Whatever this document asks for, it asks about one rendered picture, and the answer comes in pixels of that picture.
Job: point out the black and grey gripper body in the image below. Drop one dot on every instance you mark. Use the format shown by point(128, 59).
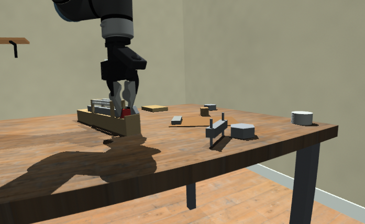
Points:
point(119, 70)

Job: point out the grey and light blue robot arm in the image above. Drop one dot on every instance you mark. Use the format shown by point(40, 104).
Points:
point(116, 20)

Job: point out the small wooden block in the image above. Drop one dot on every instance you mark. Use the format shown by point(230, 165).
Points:
point(204, 111)

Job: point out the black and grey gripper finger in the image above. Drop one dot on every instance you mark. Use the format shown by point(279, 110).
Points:
point(129, 94)
point(115, 89)

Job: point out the grey cylinder with white top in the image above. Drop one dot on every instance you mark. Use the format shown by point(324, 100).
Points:
point(301, 118)

